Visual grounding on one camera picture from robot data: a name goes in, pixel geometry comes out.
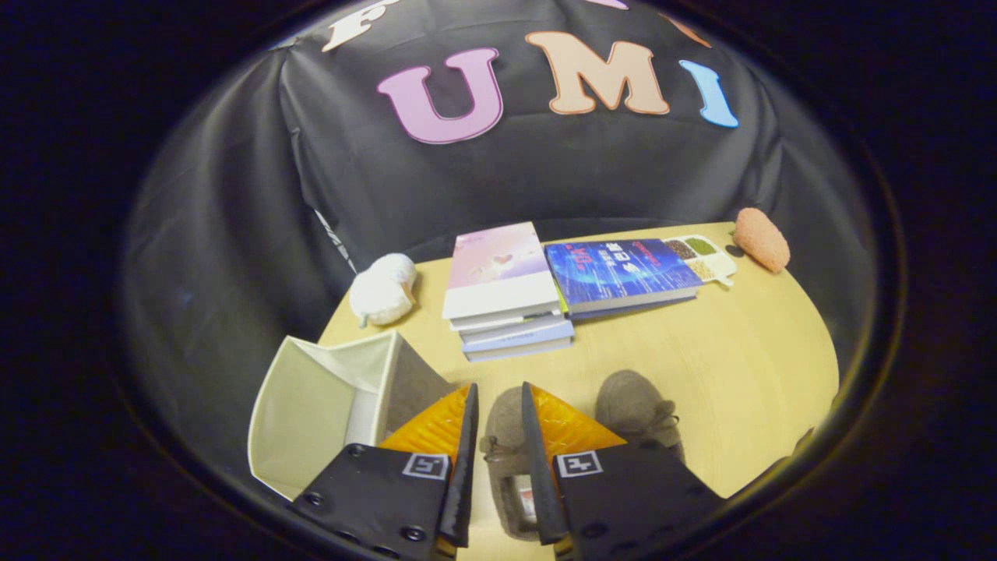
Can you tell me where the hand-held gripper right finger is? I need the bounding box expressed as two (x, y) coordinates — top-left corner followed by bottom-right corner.
(521, 381), (725, 561)

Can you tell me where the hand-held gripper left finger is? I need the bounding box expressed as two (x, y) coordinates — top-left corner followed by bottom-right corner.
(292, 383), (480, 561)

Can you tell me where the grey felt shoe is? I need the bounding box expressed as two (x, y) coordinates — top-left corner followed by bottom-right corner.
(595, 369), (686, 462)
(480, 386), (548, 542)

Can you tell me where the beige fabric storage box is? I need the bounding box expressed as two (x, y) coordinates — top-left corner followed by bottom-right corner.
(248, 330), (460, 501)

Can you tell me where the white book with lavender spine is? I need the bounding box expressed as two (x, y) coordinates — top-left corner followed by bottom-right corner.
(460, 316), (576, 363)

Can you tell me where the white book under pink book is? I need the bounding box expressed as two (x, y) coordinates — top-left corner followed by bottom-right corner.
(449, 305), (566, 335)

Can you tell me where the white plush toy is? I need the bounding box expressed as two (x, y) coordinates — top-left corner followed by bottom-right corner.
(349, 252), (418, 327)

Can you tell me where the pink cover book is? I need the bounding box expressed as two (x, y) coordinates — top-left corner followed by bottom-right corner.
(442, 221), (562, 322)

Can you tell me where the blue cover book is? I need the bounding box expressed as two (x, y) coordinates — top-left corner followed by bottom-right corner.
(544, 238), (705, 319)

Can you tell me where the white compartment tray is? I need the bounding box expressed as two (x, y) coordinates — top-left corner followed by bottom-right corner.
(664, 234), (738, 288)

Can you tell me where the black backdrop cloth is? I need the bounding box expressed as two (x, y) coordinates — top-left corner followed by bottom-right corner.
(121, 0), (877, 499)

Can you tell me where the orange plush toy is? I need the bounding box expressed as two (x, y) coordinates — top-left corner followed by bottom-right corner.
(733, 207), (791, 274)

